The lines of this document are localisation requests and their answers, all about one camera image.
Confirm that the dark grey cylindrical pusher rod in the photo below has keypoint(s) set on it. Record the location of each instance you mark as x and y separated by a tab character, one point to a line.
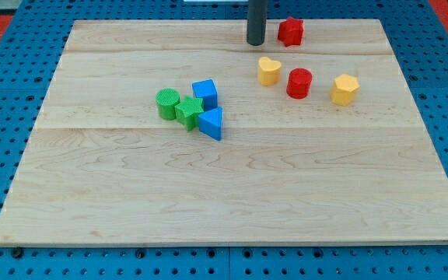
256	22

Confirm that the red star block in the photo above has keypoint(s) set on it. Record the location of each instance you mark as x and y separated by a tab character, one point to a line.
290	31

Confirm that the green star block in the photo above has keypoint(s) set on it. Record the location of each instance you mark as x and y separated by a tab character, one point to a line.
188	110

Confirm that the yellow heart block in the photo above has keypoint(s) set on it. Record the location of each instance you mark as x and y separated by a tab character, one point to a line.
268	71

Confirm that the red cylinder block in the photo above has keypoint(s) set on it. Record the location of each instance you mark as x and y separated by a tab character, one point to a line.
299	82

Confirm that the blue cube block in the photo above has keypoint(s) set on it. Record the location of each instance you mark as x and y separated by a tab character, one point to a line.
207	91

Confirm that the yellow hexagon block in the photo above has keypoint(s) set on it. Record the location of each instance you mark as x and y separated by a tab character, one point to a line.
344	89

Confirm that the blue triangle block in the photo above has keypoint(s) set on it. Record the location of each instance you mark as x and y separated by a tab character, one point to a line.
210	123

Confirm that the green cylinder block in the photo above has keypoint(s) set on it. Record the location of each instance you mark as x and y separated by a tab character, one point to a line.
166	100

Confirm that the light wooden board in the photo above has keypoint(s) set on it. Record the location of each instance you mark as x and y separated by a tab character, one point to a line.
103	169

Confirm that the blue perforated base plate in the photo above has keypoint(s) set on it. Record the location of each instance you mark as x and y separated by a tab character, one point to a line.
29	52

